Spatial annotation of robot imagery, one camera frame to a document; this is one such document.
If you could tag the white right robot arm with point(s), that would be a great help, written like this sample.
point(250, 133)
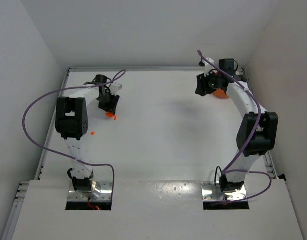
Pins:
point(257, 133)

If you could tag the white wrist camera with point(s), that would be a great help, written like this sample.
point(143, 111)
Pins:
point(115, 88)
point(206, 67)

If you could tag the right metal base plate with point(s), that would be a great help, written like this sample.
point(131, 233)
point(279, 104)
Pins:
point(211, 193)

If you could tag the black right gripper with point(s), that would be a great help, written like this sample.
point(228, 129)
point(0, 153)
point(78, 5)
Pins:
point(200, 85)

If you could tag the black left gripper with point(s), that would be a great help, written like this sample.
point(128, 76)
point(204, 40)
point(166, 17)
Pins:
point(108, 102)

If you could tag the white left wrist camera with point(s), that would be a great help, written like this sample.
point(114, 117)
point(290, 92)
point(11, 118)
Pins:
point(115, 88)

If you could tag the metal base plate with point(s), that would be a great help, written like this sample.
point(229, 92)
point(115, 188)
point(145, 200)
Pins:
point(101, 192)
point(211, 193)

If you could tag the orange divided round container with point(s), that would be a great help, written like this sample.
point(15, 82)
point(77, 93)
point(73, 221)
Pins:
point(219, 93)

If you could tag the orange round lego piece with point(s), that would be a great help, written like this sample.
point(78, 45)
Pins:
point(109, 114)

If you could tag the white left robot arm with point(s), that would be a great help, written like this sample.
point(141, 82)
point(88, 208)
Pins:
point(72, 123)

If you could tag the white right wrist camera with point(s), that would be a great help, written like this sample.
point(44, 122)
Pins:
point(206, 67)

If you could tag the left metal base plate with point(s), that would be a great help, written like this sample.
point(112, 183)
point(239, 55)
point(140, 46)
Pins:
point(101, 192)

